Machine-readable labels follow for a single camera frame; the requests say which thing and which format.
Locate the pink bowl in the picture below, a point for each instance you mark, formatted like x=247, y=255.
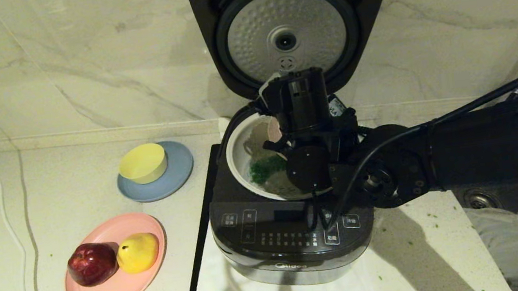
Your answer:
x=262, y=133

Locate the green chopped bits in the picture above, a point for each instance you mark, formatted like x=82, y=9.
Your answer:
x=268, y=166

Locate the black rice cooker lid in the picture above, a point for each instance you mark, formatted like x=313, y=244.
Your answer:
x=245, y=20

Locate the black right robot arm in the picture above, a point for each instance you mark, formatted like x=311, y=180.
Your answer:
x=460, y=156

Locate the white inner pot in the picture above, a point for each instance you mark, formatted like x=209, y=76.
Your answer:
x=238, y=157

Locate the black rice cooker body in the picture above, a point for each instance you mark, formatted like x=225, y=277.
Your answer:
x=271, y=256

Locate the yellow bowl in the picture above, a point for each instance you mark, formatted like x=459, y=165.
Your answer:
x=144, y=163

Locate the blue plate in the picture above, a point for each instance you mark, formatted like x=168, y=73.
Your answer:
x=177, y=177

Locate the yellow pear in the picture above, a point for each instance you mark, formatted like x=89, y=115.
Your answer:
x=137, y=253

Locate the red apple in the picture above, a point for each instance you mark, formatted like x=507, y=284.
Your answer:
x=92, y=264

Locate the dark steel sink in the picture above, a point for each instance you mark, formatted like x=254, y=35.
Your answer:
x=489, y=197

